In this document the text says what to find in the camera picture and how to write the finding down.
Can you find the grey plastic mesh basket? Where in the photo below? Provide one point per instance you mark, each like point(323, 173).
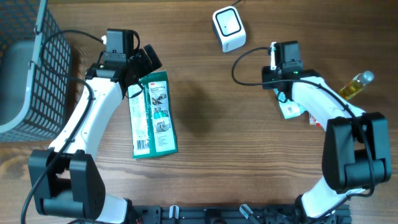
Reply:
point(34, 92)

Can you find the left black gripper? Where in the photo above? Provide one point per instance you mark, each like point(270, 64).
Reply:
point(143, 66)

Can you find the mint green sachet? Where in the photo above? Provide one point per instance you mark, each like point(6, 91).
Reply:
point(289, 109)

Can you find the white barcode scanner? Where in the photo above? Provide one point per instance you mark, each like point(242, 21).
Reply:
point(228, 28)

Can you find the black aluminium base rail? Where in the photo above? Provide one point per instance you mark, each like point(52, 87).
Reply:
point(243, 214)

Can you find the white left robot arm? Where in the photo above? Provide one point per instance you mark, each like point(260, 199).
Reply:
point(65, 179)

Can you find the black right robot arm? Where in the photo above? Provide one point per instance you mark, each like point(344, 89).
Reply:
point(356, 152)

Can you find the green snack packet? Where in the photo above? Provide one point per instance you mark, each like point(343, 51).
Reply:
point(152, 126)

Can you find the yellow Vim liquid bottle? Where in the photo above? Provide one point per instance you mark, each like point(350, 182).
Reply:
point(356, 85)

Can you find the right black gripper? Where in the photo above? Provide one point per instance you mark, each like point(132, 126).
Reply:
point(265, 73)

